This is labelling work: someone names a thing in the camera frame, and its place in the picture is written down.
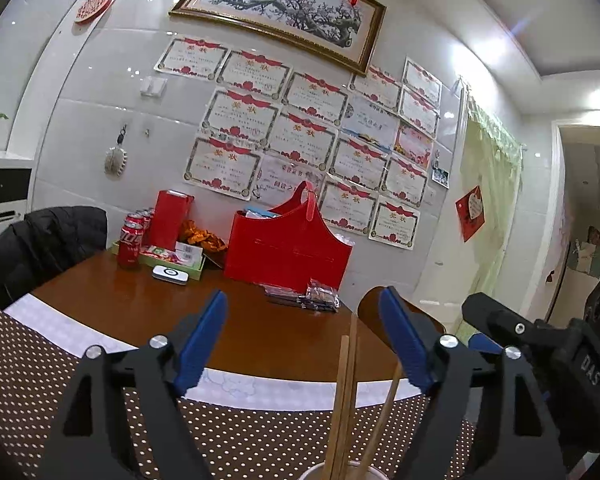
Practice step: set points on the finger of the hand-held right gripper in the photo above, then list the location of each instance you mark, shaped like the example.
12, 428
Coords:
490, 317
482, 344

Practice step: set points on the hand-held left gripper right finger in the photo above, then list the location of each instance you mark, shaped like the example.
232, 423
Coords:
405, 345

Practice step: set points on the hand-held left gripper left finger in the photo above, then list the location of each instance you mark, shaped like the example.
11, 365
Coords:
205, 340

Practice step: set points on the bundle of wooden chopsticks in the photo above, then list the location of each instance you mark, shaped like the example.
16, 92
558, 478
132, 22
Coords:
344, 410

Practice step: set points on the pink paper cup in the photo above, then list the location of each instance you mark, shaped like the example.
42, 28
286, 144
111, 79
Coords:
307, 473

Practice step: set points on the wooden chair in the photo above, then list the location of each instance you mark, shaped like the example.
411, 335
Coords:
367, 312

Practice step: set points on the green tray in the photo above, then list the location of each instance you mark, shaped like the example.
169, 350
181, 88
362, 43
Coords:
192, 272

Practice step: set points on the white oval device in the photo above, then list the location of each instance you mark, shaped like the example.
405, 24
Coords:
170, 275

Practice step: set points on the small white box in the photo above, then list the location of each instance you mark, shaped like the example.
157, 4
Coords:
189, 251

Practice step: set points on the dark flat plastic packet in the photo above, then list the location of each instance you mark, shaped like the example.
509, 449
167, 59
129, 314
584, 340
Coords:
285, 296

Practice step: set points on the clear plastic packet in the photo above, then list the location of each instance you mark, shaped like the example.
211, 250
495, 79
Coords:
322, 294

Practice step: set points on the red green snack packet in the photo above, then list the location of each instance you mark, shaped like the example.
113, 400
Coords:
157, 255

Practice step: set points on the orange snack bags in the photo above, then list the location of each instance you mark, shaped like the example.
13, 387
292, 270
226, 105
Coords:
205, 240

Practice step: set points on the brown polka dot tablecloth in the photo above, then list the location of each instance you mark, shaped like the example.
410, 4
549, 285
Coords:
260, 435

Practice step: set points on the red gift basket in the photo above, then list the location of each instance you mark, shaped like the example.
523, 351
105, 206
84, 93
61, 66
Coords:
285, 260

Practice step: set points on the red cola can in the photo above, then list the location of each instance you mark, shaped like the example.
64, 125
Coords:
134, 220
130, 249
148, 214

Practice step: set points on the red gift box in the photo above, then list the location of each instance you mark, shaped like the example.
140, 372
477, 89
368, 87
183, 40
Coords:
167, 220

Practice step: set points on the light green curtain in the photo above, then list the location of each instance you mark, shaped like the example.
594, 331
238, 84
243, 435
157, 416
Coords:
490, 185

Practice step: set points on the white patterned cloth strip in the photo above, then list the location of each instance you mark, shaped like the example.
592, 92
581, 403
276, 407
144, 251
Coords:
55, 327

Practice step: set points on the black jacket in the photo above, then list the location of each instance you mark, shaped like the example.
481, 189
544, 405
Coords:
45, 250

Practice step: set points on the hanging round brush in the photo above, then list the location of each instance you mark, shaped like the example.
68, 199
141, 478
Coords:
116, 160

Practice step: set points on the black and white cabinet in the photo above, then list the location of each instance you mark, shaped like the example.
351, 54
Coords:
0, 185

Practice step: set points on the framed plum blossom painting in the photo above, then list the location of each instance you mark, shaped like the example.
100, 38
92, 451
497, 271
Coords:
280, 5

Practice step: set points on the red heart wall poster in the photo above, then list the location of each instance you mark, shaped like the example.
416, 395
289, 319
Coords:
472, 210

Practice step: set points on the white door frame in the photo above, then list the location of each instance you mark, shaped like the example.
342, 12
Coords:
559, 210

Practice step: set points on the small wall photo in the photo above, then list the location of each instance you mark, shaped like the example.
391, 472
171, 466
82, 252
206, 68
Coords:
440, 175

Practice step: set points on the wall of award certificates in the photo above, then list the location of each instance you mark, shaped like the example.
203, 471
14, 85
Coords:
305, 135

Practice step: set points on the white light switch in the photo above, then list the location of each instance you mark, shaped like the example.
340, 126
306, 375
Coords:
151, 87

